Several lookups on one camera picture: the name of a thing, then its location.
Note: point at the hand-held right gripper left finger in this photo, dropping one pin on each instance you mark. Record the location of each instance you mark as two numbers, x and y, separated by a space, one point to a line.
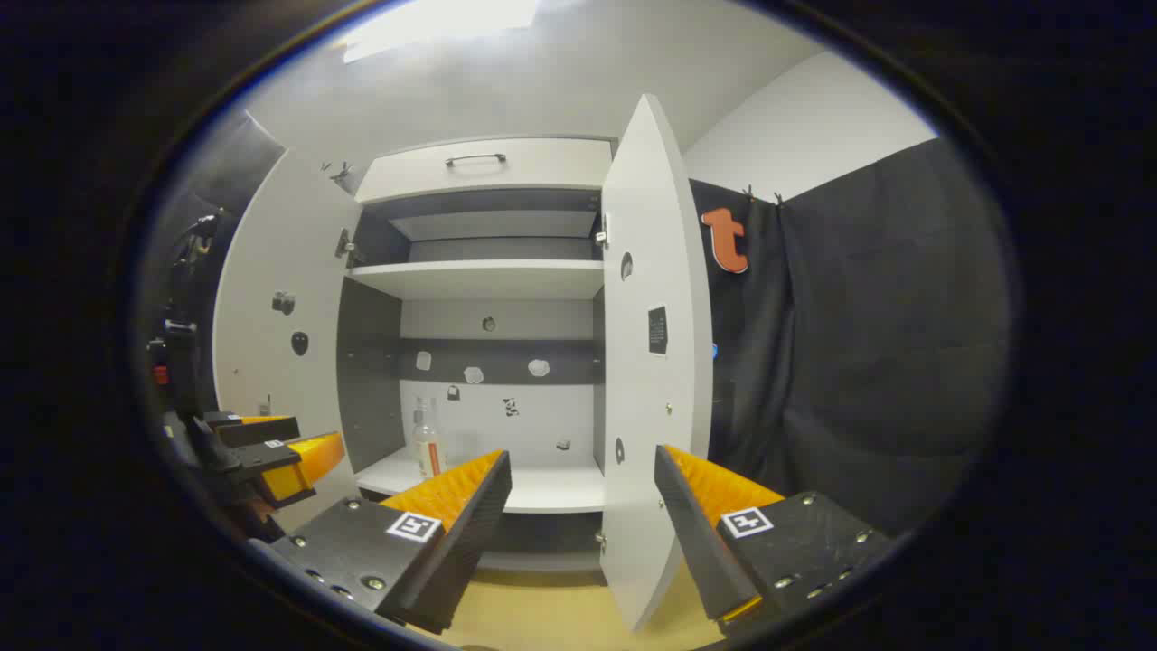
470 533

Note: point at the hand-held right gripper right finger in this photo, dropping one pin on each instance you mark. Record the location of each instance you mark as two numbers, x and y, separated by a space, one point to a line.
691 533

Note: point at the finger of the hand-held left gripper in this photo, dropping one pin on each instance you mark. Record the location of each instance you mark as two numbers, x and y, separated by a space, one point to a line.
258 432
271 461

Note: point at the white cabinet door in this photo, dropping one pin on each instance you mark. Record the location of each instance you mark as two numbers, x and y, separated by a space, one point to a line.
651 271
271 362

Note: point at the clear bottle orange label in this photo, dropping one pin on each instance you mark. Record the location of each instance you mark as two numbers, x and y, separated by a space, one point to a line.
427 452

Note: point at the white cabinet drawer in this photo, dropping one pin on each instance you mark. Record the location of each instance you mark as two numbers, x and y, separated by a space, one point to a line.
542 167

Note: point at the black backdrop cloth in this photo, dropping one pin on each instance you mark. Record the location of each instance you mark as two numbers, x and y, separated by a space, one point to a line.
886 344

